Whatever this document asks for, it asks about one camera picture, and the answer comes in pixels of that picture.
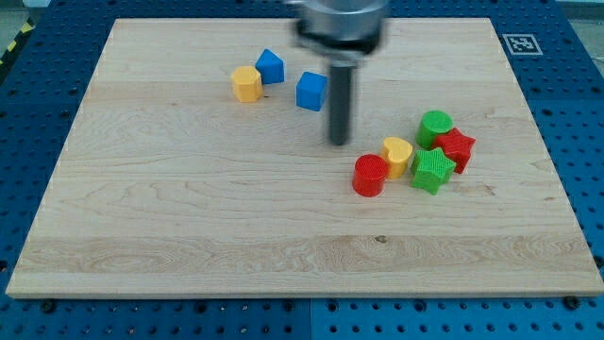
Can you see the green cylinder block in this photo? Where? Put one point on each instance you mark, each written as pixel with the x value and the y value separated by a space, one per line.
pixel 432 124

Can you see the blue triangle block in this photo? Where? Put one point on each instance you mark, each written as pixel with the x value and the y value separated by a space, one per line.
pixel 271 67

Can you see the red star block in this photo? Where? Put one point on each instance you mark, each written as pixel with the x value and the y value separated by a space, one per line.
pixel 457 147

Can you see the white fiducial marker tag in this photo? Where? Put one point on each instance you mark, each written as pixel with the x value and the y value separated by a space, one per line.
pixel 522 44

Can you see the red cylinder block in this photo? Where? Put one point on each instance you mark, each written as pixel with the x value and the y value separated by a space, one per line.
pixel 370 172

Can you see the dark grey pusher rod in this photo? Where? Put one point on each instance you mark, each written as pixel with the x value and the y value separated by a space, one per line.
pixel 340 101

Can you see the yellow heart block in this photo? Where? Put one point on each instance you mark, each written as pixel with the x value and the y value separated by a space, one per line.
pixel 397 153

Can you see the blue cube block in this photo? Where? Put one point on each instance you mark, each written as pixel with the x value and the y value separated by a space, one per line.
pixel 310 91

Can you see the yellow hexagon block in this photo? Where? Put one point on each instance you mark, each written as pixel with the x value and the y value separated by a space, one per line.
pixel 246 84

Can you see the green star block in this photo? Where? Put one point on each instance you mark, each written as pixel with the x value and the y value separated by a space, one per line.
pixel 431 169

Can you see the light wooden board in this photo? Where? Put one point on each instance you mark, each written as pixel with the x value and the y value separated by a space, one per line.
pixel 169 187

